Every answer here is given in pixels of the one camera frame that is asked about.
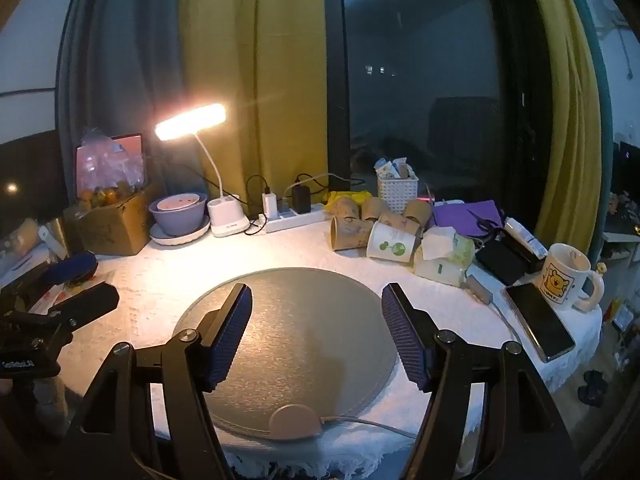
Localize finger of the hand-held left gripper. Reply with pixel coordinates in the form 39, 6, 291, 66
40, 252, 99, 287
47, 281, 121, 330

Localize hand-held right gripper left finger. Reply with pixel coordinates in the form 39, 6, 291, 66
54, 283, 254, 480

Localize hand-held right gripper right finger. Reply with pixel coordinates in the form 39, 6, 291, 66
381, 282, 585, 480

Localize white paper cup green print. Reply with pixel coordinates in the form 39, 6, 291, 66
366, 221, 420, 265

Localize brown paper cup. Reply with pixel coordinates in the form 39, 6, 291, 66
329, 216, 376, 252
402, 199, 434, 226
361, 196, 386, 222
331, 196, 362, 221
378, 211, 421, 237

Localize cardboard box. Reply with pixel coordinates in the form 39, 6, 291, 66
64, 187, 152, 257

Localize white tablecloth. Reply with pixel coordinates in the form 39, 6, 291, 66
0, 217, 604, 479

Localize white tissue pack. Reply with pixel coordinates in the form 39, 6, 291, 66
414, 259, 469, 289

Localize round grey heating mat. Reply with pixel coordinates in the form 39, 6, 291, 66
171, 267, 401, 445

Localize yellow tissue pack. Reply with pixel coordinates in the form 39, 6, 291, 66
420, 226, 475, 269

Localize clear plastic bag of fruit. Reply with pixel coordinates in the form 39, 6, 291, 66
75, 127, 149, 209

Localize white plate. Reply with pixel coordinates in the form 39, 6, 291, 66
150, 214, 211, 247

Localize beige mat controller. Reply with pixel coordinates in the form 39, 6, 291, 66
269, 404, 324, 439

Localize purple bowl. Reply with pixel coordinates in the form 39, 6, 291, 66
149, 192, 209, 237

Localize white desk lamp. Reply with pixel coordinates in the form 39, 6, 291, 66
154, 103, 249, 238

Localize black wallet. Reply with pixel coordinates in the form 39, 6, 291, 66
474, 237, 544, 287

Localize white power strip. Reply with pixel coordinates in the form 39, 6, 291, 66
265, 203, 328, 234

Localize black smartphone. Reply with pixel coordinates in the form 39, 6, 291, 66
503, 283, 577, 364

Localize black scissors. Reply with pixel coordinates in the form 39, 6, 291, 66
467, 209, 504, 235

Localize white plastic basket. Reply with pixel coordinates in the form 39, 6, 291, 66
377, 175, 420, 214

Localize yellow plastic bag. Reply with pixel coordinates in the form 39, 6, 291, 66
325, 190, 374, 206

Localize white tube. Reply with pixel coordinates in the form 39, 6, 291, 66
503, 217, 549, 260

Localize white mug yellow bear print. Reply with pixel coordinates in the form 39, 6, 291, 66
533, 243, 605, 314

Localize bundle of small packets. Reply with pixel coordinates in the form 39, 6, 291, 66
374, 157, 419, 180

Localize dark object on floor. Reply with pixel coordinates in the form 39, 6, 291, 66
577, 369, 609, 407

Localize grey curtain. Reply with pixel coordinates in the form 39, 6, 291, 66
55, 0, 187, 203

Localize yellow curtain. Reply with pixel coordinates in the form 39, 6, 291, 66
178, 0, 347, 207
520, 0, 604, 263

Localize white adapter with cable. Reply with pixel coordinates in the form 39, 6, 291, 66
465, 275, 528, 348

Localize white mat cable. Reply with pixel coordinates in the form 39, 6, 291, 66
320, 416, 419, 442

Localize black charger cable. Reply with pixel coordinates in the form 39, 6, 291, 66
245, 174, 273, 236

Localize white charger cable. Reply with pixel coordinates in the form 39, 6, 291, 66
284, 172, 332, 200

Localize black window frame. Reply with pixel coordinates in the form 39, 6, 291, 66
321, 0, 352, 190

